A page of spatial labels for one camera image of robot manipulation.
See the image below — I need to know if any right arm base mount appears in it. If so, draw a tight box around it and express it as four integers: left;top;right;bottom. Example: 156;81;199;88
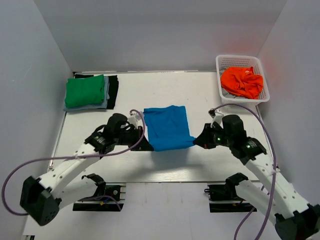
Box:
204;184;253;213

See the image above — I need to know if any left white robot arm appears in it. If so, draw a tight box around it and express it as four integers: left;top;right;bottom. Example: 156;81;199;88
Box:
20;109;153;226

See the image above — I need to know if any orange t-shirt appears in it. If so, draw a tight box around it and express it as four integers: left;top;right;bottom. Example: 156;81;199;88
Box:
220;67;263;100

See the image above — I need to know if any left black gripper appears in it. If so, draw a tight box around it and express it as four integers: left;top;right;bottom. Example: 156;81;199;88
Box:
114;125;154;151

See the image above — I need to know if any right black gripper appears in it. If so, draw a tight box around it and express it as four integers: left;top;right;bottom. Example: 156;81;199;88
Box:
194;122;234;149

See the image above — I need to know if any folded green t-shirt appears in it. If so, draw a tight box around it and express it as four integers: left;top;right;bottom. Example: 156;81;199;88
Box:
64;75;105;108

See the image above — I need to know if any white plastic basket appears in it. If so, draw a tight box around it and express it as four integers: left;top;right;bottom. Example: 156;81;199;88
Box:
215;54;270;108

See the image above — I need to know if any folded black t-shirt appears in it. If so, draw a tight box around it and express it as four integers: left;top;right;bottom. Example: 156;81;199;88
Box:
70;75;119;111

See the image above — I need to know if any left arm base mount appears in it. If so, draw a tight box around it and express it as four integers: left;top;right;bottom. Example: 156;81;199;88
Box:
72;183;126;213

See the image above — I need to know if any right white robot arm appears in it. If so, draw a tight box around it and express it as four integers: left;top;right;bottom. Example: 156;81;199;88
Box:
194;111;320;240

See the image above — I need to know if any grey t-shirt in basket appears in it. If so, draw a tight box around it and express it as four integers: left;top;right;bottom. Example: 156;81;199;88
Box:
219;67;237;99

